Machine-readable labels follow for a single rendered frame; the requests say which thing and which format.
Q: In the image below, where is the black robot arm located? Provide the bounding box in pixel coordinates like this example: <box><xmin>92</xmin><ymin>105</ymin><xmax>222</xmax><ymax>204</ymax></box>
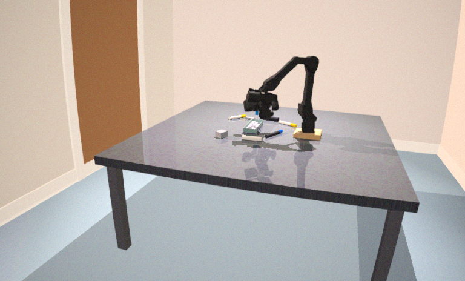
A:
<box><xmin>246</xmin><ymin>56</ymin><xmax>319</xmax><ymax>133</ymax></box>

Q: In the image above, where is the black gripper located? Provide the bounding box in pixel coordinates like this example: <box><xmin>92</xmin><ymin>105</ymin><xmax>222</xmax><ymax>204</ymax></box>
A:
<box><xmin>243</xmin><ymin>99</ymin><xmax>279</xmax><ymax>112</ymax></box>

